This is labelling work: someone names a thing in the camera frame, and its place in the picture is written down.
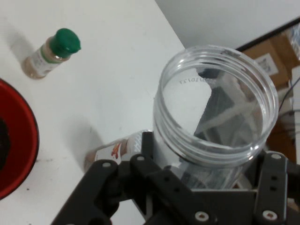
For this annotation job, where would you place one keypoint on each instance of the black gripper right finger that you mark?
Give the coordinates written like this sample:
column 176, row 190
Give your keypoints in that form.
column 276, row 182

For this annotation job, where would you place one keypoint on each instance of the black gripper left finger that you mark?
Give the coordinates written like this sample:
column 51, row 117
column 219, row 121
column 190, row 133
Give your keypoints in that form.
column 105, row 187

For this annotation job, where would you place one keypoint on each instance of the clear plastic jar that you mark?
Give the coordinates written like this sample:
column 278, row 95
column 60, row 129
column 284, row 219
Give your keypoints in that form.
column 164, row 105

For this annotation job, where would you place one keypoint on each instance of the white-lidded brown spice jar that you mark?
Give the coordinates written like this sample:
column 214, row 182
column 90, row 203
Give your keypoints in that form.
column 105, row 154

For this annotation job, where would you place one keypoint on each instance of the red and black bowl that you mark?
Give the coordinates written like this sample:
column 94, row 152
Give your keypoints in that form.
column 23, row 131

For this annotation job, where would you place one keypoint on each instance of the brown cardboard box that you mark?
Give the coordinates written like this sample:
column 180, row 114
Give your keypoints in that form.
column 279, row 54

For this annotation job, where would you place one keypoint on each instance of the small green-capped spice bottle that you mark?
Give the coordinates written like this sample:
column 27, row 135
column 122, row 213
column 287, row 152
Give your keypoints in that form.
column 65, row 42

